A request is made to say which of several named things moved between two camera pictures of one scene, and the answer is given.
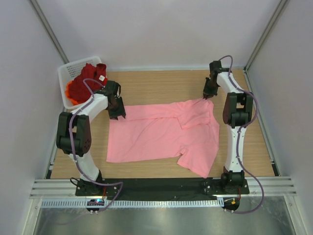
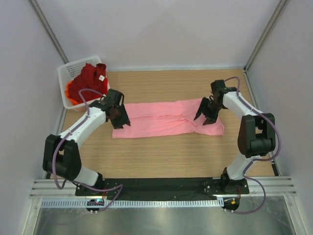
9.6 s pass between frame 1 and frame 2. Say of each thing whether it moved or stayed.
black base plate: stayed
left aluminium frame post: stayed
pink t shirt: moved
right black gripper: moved
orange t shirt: stayed
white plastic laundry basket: stayed
